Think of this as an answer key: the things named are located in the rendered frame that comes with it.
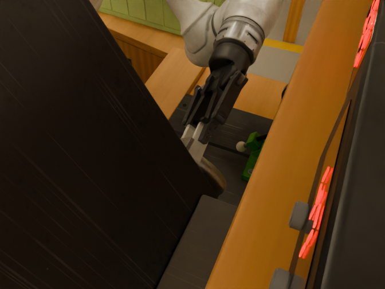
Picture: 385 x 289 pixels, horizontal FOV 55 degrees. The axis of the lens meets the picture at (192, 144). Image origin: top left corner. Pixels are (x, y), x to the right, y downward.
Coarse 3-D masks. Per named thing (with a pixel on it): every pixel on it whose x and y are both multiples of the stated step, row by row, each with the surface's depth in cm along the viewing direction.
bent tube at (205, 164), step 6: (180, 138) 64; (186, 138) 63; (192, 138) 62; (186, 144) 61; (204, 162) 64; (210, 162) 66; (204, 168) 64; (210, 168) 65; (216, 168) 66; (204, 174) 65; (210, 174) 65; (216, 174) 66; (222, 174) 68; (210, 180) 66; (216, 180) 66; (222, 180) 67; (216, 186) 68; (222, 186) 68; (216, 192) 70; (222, 192) 71
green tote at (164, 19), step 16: (112, 0) 157; (128, 0) 153; (144, 0) 149; (160, 0) 145; (208, 0) 152; (224, 0) 170; (128, 16) 159; (144, 16) 155; (160, 16) 151; (176, 32) 153
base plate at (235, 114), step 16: (176, 112) 111; (240, 112) 111; (176, 128) 107; (224, 128) 107; (240, 128) 107; (256, 128) 107; (208, 144) 103; (224, 144) 103; (208, 160) 99; (224, 160) 99; (240, 160) 99; (224, 176) 96; (240, 176) 96; (224, 192) 93; (240, 192) 93
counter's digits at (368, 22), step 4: (376, 0) 22; (372, 4) 24; (376, 4) 21; (372, 8) 23; (368, 12) 25; (368, 16) 24; (372, 16) 21; (368, 20) 23; (372, 20) 20; (364, 24) 25; (368, 24) 22; (364, 28) 24; (368, 28) 21; (368, 32) 20; (364, 36) 22; (360, 40) 24; (364, 40) 21; (360, 44) 23; (364, 44) 21; (360, 52) 21; (356, 56) 23; (356, 60) 22
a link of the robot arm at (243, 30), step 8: (224, 24) 72; (232, 24) 70; (240, 24) 70; (248, 24) 70; (256, 24) 71; (224, 32) 71; (232, 32) 69; (240, 32) 69; (248, 32) 69; (256, 32) 70; (216, 40) 72; (224, 40) 70; (232, 40) 69; (240, 40) 69; (248, 40) 69; (256, 40) 70; (248, 48) 69; (256, 48) 70; (256, 56) 71
